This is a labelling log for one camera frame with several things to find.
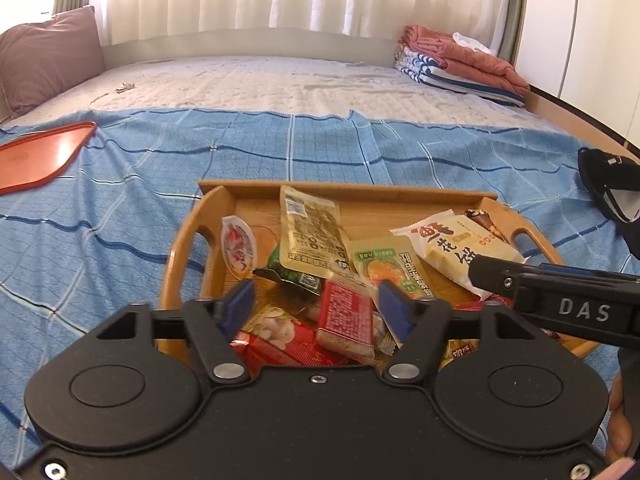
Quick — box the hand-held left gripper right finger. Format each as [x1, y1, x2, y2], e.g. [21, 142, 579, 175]
[377, 280, 546, 386]

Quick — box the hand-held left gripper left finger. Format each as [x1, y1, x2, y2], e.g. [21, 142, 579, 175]
[92, 279, 257, 388]

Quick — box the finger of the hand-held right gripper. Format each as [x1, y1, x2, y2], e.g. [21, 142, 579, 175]
[467, 254, 538, 302]
[539, 261, 640, 285]

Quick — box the yellow-green snack packet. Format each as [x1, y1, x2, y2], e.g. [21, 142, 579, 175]
[346, 236, 435, 302]

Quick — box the small red clear-end packet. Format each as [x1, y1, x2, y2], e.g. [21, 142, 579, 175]
[314, 280, 377, 366]

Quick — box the brown chocolate wafer packet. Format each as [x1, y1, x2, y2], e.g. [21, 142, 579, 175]
[462, 208, 508, 242]

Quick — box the white pastry packet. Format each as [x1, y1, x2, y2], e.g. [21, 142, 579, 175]
[389, 209, 531, 301]

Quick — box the red picture snack packet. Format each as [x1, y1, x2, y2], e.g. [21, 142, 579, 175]
[230, 305, 353, 376]

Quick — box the green snack packet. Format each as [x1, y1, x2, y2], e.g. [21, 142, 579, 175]
[252, 244, 323, 296]

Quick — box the round jelly cup red lid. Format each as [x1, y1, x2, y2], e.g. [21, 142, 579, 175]
[220, 215, 259, 279]

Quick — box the yellow-brown snack packet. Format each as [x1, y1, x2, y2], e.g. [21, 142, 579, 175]
[278, 185, 352, 277]

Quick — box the wooden tray with handles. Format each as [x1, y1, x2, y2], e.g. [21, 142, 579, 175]
[159, 180, 601, 361]

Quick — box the person's right hand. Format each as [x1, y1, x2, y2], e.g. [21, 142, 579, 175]
[606, 374, 635, 467]

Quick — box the black cap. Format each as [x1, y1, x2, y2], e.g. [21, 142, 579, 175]
[577, 147, 640, 261]

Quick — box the blue checked bedsheet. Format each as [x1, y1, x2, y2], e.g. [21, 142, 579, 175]
[0, 107, 640, 461]

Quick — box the folded blue striped blanket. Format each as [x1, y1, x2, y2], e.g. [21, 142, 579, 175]
[394, 45, 527, 108]

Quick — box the folded red quilt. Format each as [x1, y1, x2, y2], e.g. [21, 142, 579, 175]
[400, 25, 531, 96]

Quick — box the white mattress pad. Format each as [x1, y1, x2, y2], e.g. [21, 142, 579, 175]
[10, 55, 576, 133]

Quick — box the white cloth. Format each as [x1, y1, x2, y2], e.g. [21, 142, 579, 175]
[452, 32, 496, 56]

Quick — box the white wardrobe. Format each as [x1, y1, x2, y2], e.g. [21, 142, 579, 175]
[515, 0, 640, 141]

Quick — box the red plastic tray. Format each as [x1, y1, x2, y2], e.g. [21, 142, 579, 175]
[0, 121, 98, 196]

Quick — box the grey window ledge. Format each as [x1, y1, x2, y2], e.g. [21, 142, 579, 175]
[100, 26, 407, 70]

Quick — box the purple pillow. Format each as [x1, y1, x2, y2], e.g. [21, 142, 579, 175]
[0, 6, 106, 120]

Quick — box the wooden bed frame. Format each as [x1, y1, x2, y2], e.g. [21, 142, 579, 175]
[527, 85, 640, 158]

